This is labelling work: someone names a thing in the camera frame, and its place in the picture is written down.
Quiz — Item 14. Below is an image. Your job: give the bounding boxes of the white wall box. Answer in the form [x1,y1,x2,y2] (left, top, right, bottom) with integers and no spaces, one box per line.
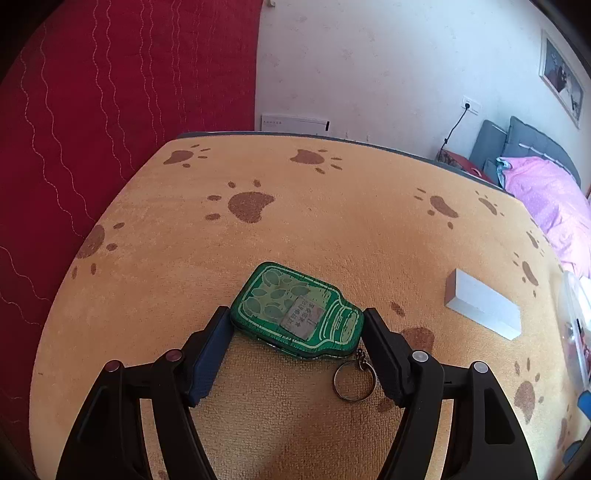
[261,113,331,134]

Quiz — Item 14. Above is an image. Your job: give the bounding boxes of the orange paw-print blanket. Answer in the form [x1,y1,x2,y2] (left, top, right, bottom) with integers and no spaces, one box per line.
[30,133,591,480]

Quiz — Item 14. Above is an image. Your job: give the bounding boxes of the framed wall picture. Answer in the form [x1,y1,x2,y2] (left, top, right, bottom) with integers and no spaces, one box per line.
[539,29,584,128]

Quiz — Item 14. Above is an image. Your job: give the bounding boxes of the pink blanket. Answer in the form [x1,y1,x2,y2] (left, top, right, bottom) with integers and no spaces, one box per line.
[496,156,591,280]

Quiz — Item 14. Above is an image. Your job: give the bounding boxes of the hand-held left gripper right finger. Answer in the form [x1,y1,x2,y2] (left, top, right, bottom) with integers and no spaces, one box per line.
[362,307,539,480]

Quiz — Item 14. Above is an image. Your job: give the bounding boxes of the keys with black fob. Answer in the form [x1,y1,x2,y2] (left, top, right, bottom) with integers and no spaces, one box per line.
[230,261,377,401]

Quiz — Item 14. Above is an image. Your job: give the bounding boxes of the black cable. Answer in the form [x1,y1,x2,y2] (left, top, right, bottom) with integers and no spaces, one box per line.
[436,107,467,162]

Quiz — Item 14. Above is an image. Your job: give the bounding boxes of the grey padded headboard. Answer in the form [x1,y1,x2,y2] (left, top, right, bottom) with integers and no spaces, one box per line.
[470,115,583,188]

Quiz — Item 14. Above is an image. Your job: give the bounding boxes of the red box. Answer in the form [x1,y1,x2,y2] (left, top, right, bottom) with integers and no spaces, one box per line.
[438,148,497,184]

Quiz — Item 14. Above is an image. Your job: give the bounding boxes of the red quilted fabric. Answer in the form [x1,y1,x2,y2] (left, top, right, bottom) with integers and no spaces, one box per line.
[0,0,264,416]

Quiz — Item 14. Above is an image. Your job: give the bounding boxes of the white rectangular block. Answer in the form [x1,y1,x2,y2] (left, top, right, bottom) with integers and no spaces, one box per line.
[444,269,522,341]

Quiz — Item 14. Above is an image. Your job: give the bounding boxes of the clear plastic bowl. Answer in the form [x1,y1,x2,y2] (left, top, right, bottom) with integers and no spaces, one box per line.
[556,271,591,391]

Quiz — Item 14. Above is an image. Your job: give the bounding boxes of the light blue cloth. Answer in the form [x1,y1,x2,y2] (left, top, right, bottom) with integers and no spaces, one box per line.
[482,157,513,185]

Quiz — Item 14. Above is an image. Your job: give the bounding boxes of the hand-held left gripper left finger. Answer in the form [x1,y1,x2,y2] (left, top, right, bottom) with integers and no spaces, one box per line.
[55,305,232,480]

